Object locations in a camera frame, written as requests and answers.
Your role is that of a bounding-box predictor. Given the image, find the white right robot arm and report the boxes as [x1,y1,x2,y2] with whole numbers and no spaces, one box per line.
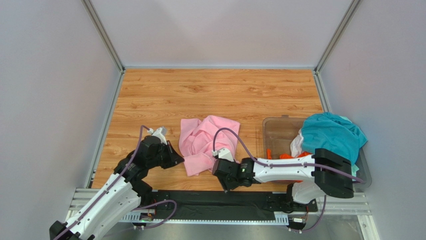
[212,148,359,204]

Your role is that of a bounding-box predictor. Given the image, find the aluminium frame rail left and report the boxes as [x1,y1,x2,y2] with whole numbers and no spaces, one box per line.
[81,0,126,189]

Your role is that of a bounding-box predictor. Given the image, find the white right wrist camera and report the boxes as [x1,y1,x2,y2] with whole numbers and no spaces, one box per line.
[212,147,235,162]

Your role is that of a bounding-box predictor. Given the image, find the teal t-shirt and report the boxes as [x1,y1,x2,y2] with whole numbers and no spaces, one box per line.
[300,112,368,165]

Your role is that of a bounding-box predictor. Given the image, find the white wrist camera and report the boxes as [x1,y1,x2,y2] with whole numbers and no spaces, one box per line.
[212,147,235,162]
[147,126,168,145]

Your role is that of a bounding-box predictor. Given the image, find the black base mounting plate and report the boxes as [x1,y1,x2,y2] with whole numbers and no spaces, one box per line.
[150,190,319,221]

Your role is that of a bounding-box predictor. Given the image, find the aluminium frame rail right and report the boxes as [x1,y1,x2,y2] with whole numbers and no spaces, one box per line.
[312,0,380,240]

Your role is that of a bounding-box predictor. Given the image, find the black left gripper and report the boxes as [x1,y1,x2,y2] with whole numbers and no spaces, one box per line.
[147,139,185,169]

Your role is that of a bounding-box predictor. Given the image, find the orange t-shirt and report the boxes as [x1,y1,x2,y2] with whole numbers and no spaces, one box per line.
[266,148,312,160]

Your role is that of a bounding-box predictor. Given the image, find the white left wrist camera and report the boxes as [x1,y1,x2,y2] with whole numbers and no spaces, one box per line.
[147,126,168,145]

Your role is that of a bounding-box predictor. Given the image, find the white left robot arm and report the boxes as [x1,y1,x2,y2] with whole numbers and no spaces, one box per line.
[49,135,184,240]

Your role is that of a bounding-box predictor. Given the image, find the clear plastic bin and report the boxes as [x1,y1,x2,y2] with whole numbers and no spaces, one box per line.
[262,115,372,190]

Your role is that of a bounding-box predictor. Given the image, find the aluminium frame rail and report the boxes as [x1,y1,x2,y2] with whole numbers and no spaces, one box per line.
[312,0,380,240]
[81,0,126,189]

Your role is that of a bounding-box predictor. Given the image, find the white t-shirt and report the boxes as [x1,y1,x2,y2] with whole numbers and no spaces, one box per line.
[290,129,304,158]

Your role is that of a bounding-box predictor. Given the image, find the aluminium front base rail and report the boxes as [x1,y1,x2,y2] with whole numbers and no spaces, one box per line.
[64,187,372,226]

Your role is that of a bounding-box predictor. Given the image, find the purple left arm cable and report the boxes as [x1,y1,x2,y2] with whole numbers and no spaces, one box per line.
[53,125,178,240]

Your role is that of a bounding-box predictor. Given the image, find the pink t-shirt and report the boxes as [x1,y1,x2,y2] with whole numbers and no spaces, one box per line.
[178,115,241,177]

